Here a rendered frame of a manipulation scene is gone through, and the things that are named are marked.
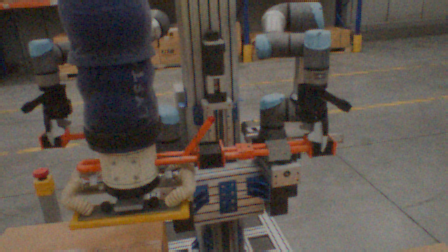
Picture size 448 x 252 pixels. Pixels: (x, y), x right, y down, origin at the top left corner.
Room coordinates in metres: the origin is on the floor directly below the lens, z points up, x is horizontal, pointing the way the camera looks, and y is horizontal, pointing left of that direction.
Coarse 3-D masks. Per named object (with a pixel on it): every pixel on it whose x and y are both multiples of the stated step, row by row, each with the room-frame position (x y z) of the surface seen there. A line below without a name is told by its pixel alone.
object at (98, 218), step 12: (96, 204) 0.98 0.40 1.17; (108, 204) 0.93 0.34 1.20; (144, 204) 0.95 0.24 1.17; (156, 204) 0.93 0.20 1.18; (180, 204) 0.95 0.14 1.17; (84, 216) 0.91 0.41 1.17; (96, 216) 0.90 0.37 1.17; (108, 216) 0.90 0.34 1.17; (120, 216) 0.90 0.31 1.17; (132, 216) 0.90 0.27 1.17; (144, 216) 0.90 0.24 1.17; (156, 216) 0.90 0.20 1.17; (168, 216) 0.90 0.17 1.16; (180, 216) 0.90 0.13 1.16; (72, 228) 0.87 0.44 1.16; (84, 228) 0.88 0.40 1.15
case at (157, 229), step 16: (48, 224) 1.20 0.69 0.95; (64, 224) 1.19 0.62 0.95; (144, 224) 1.16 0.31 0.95; (160, 224) 1.16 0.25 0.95; (0, 240) 1.11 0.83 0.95; (16, 240) 1.11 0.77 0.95; (32, 240) 1.10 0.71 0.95; (48, 240) 1.10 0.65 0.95; (64, 240) 1.09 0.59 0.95; (80, 240) 1.09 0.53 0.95; (96, 240) 1.08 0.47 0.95; (112, 240) 1.08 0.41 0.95; (128, 240) 1.08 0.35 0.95; (144, 240) 1.07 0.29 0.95; (160, 240) 1.07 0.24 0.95
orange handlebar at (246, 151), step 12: (240, 144) 1.09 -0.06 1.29; (264, 144) 1.09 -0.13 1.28; (300, 144) 1.09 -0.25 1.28; (336, 144) 1.07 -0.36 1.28; (192, 156) 1.03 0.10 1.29; (228, 156) 1.03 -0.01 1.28; (240, 156) 1.04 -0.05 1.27; (252, 156) 1.04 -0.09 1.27; (84, 168) 0.99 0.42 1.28; (96, 168) 1.00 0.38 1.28
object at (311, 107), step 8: (304, 88) 1.07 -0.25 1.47; (312, 88) 1.06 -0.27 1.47; (320, 88) 1.06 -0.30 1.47; (304, 96) 1.09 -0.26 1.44; (312, 96) 1.08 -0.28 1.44; (296, 104) 1.12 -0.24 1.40; (304, 104) 1.08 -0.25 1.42; (312, 104) 1.07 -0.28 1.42; (320, 104) 1.07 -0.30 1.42; (296, 112) 1.12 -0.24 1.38; (304, 112) 1.06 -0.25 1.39; (312, 112) 1.06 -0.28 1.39; (320, 112) 1.06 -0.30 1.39; (304, 120) 1.05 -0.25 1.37; (312, 120) 1.06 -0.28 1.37; (320, 120) 1.08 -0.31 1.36
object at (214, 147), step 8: (200, 144) 1.10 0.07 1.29; (208, 144) 1.10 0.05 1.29; (216, 144) 1.09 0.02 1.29; (200, 152) 1.04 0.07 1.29; (208, 152) 1.04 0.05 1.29; (216, 152) 1.03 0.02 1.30; (200, 160) 1.01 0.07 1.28; (208, 160) 1.02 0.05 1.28; (216, 160) 1.02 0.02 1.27; (224, 160) 1.02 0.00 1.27; (200, 168) 1.01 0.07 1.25; (208, 168) 1.01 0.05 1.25
